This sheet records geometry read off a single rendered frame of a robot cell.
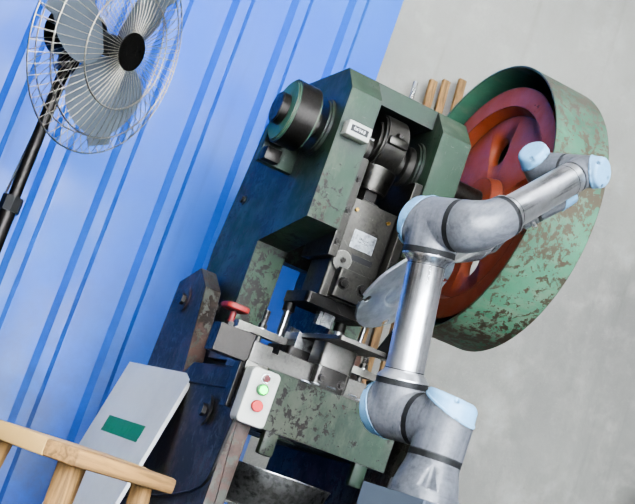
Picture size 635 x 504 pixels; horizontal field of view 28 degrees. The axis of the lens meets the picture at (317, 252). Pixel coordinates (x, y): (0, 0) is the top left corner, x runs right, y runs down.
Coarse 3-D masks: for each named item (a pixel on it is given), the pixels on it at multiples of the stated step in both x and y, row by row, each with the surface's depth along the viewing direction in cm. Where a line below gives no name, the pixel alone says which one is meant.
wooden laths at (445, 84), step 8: (432, 80) 481; (464, 80) 488; (416, 88) 478; (432, 88) 480; (440, 88) 485; (448, 88) 485; (456, 88) 487; (464, 88) 487; (424, 96) 480; (432, 96) 480; (440, 96) 483; (456, 96) 485; (424, 104) 478; (440, 104) 482; (440, 112) 482; (368, 328) 452; (376, 328) 455; (392, 328) 457; (376, 336) 454; (376, 344) 454; (368, 368) 451
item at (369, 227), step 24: (360, 216) 337; (384, 216) 340; (360, 240) 337; (384, 240) 340; (312, 264) 343; (336, 264) 333; (360, 264) 337; (312, 288) 336; (336, 288) 330; (360, 288) 333
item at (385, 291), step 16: (384, 272) 299; (400, 272) 302; (448, 272) 317; (368, 288) 301; (384, 288) 304; (400, 288) 311; (368, 304) 307; (384, 304) 312; (368, 320) 314; (384, 320) 319
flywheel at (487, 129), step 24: (504, 96) 371; (528, 96) 358; (480, 120) 379; (504, 120) 373; (528, 120) 360; (552, 120) 341; (480, 144) 381; (504, 144) 373; (552, 144) 336; (480, 168) 375; (504, 168) 362; (504, 192) 356; (456, 264) 365; (480, 264) 353; (504, 264) 334; (456, 288) 360; (480, 288) 340; (456, 312) 347
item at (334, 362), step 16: (304, 336) 330; (320, 336) 321; (336, 336) 312; (320, 352) 322; (336, 352) 323; (352, 352) 324; (368, 352) 316; (384, 352) 315; (320, 368) 321; (336, 368) 322; (352, 368) 325; (320, 384) 320; (336, 384) 322
